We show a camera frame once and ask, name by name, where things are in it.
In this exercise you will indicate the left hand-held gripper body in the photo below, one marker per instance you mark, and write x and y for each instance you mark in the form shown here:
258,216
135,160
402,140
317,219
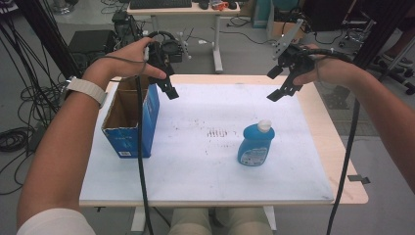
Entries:
160,57

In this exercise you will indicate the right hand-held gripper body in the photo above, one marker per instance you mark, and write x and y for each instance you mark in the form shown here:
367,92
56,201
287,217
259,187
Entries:
293,58

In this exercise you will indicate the blue cardboard box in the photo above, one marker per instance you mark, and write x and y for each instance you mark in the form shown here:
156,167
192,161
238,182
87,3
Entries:
148,124

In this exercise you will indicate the blue detergent bottle white cap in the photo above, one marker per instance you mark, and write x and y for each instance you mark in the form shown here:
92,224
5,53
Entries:
256,143

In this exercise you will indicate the person's left hand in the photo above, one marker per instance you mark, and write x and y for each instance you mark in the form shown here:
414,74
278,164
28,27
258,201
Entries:
124,63

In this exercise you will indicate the person's right hand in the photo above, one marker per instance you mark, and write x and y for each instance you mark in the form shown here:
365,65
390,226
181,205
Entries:
332,71

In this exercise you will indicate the brown cardboard box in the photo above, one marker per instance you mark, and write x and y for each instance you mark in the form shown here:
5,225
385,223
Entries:
277,31

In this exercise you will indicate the black computer tower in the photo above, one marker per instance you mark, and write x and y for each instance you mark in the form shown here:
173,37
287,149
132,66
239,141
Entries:
125,29

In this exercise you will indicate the black keyboard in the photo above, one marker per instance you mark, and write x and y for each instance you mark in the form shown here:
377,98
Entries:
160,4

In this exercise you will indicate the teal bin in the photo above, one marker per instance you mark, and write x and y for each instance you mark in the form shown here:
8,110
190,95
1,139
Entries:
262,14

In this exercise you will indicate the black cabinet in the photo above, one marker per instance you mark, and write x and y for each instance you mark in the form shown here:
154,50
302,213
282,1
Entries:
326,14

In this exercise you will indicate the wooden table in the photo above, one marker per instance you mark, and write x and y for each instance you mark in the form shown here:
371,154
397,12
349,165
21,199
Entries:
323,130

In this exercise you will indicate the chrome chair base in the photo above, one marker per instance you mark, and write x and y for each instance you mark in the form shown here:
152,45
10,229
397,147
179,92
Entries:
354,32

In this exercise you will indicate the black computer mouse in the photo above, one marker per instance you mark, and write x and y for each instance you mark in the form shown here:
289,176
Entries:
232,5
203,4

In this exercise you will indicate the black equipment case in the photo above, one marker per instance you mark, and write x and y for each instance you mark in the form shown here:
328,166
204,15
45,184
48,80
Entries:
91,40

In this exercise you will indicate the small orange object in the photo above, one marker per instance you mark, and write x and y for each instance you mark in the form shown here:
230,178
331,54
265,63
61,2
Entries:
219,5

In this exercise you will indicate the white band wristwatch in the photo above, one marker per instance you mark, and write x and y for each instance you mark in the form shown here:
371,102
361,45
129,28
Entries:
86,87

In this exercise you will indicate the white table mat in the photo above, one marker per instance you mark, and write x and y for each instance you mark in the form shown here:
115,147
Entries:
202,169

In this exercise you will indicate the grey metal stand leg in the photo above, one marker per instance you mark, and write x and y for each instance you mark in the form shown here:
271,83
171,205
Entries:
401,56

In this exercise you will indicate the person's leg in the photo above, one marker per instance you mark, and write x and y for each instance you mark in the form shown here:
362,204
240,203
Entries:
406,40
246,223
191,223

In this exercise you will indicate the grey tape strip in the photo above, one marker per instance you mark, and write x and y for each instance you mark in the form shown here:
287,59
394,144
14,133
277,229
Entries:
358,178

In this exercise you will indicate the black office chair base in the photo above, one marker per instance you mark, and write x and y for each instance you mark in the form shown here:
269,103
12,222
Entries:
407,87

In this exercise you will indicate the person's right leg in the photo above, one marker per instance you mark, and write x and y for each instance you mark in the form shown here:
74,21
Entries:
246,223

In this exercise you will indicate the person's left leg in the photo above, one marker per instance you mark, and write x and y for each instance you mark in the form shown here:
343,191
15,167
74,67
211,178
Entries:
191,223

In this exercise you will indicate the white shirt sleeve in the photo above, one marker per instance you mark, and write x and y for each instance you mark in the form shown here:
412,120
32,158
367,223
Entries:
55,223

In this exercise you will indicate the white frame desk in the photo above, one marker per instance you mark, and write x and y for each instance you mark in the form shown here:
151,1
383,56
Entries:
182,10

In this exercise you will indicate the black metal stand post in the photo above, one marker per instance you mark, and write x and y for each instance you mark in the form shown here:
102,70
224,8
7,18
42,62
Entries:
375,39
49,36

